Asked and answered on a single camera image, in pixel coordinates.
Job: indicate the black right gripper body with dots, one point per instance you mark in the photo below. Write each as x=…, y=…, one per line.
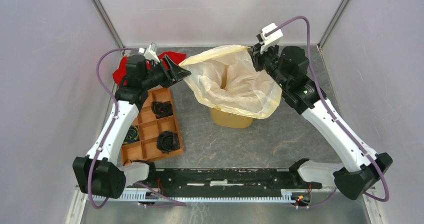
x=268, y=60

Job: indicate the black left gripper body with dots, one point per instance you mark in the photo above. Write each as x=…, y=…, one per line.
x=162, y=75

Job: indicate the cream plastic trash bag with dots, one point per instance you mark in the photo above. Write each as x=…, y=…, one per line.
x=224, y=78

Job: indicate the yellow mesh trash bin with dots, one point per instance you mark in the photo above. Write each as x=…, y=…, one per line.
x=229, y=120

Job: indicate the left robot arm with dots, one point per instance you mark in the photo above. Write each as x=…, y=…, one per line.
x=97, y=173

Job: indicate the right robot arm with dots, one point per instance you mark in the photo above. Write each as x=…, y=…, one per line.
x=361, y=167

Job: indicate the red cloth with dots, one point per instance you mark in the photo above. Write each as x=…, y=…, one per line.
x=118, y=74

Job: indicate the black rolled bag upper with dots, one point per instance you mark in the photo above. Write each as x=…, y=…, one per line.
x=161, y=109

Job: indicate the black rolled bag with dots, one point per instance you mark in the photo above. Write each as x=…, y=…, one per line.
x=167, y=142
x=161, y=109

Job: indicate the black rolled bag lower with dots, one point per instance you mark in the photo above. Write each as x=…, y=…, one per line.
x=167, y=142

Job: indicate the dark blue-yellow rolled bag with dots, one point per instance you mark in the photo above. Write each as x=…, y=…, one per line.
x=132, y=135

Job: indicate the orange compartment tray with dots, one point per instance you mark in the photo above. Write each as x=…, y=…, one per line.
x=149, y=129

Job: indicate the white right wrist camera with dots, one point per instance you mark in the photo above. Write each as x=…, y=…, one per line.
x=269, y=35

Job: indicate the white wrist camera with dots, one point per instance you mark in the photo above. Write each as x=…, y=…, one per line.
x=269, y=35
x=150, y=52

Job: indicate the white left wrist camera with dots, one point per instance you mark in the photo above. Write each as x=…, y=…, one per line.
x=150, y=52

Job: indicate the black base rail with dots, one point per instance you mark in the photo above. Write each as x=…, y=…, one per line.
x=224, y=182

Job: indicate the white slotted cable duct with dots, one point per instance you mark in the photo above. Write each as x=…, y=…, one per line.
x=140, y=195

